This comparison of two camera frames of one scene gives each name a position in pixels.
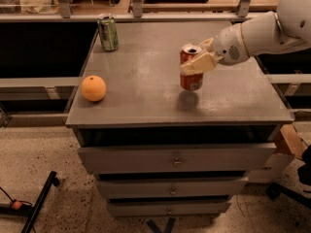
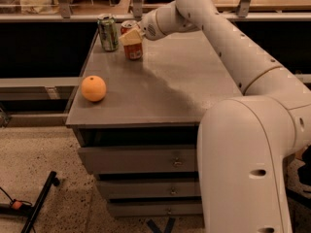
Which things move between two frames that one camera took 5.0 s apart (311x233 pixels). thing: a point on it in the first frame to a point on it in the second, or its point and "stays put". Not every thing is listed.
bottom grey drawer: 155,209 stays put
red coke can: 190,82 to 132,51
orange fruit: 93,88 stays put
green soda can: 108,32 stays put
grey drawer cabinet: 156,149 stays put
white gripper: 228,45 to 149,28
